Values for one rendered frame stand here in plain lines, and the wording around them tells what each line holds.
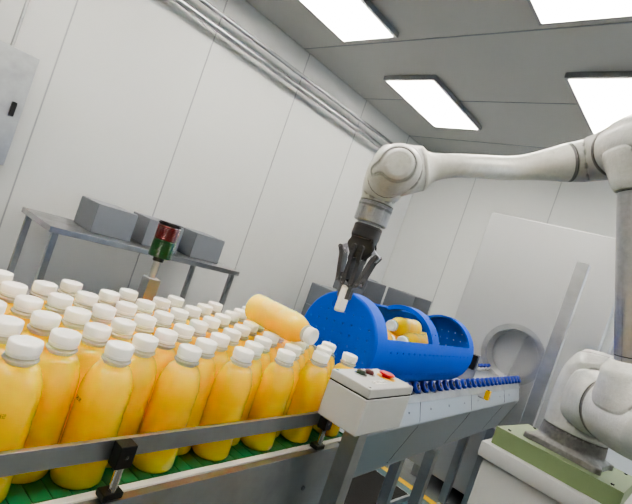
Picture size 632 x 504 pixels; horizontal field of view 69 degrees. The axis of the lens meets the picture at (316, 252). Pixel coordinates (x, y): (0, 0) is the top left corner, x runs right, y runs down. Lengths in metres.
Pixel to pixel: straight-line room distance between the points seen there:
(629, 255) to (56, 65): 3.96
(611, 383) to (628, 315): 0.15
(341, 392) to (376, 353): 0.38
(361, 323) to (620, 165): 0.74
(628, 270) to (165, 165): 4.04
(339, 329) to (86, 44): 3.49
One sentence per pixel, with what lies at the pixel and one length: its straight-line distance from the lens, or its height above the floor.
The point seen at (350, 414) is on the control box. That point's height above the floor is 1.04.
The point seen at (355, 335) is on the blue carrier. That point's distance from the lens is 1.36.
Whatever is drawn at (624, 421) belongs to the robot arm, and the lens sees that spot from 1.17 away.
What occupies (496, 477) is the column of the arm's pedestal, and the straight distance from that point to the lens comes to 1.36.
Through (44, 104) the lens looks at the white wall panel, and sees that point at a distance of 4.26.
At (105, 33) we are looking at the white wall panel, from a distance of 4.44.
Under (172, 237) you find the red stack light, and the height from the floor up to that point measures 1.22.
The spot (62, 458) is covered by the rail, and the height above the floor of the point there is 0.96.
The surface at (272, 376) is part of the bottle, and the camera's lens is 0.96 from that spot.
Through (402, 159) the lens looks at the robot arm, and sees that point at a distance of 0.99.
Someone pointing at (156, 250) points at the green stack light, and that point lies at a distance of 1.31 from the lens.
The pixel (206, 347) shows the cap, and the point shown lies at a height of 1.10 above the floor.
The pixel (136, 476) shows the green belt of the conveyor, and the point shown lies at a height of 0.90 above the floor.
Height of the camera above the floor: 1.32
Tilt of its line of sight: level
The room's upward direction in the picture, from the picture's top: 19 degrees clockwise
